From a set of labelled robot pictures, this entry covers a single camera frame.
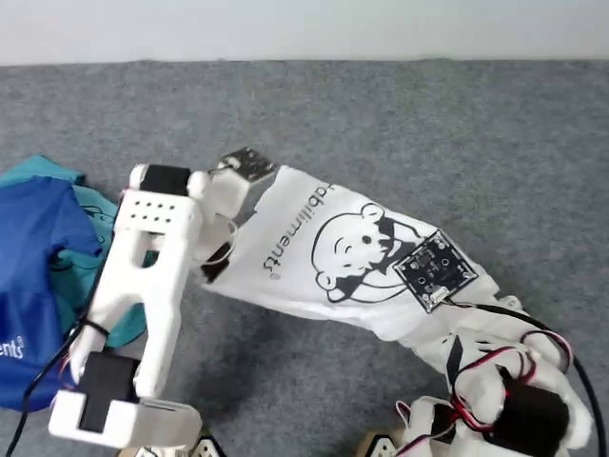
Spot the white shirt with cartoon print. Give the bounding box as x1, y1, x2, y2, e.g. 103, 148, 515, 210
201, 165, 500, 370

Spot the teal shirt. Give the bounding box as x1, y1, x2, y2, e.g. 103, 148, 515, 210
0, 152, 149, 349

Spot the blue shirt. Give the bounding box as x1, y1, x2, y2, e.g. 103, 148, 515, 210
0, 174, 107, 413

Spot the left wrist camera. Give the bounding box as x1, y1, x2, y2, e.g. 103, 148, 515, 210
218, 147, 278, 184

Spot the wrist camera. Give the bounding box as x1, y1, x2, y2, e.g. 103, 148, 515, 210
218, 147, 278, 184
392, 229, 478, 314

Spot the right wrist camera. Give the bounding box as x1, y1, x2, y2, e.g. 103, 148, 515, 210
392, 229, 478, 314

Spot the black cable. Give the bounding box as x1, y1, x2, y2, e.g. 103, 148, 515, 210
440, 299, 608, 457
6, 320, 109, 457

